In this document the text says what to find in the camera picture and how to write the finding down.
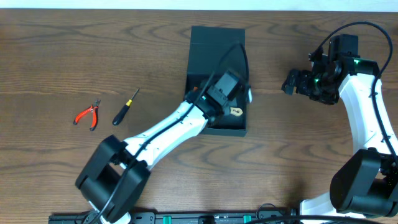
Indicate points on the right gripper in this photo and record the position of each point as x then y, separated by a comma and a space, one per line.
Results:
303, 88

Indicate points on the orange scraper wooden handle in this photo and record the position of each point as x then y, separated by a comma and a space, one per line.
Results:
235, 111

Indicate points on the black yellow screwdriver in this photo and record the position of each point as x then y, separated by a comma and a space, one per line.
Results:
122, 112

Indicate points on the red handled pliers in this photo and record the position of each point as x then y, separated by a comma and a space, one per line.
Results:
93, 109

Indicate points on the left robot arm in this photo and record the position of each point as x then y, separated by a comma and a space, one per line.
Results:
115, 175

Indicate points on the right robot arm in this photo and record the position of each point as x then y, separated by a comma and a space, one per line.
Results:
366, 186

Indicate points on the dark green open box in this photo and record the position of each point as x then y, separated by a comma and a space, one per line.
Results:
210, 50

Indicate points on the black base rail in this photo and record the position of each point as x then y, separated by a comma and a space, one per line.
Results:
175, 218

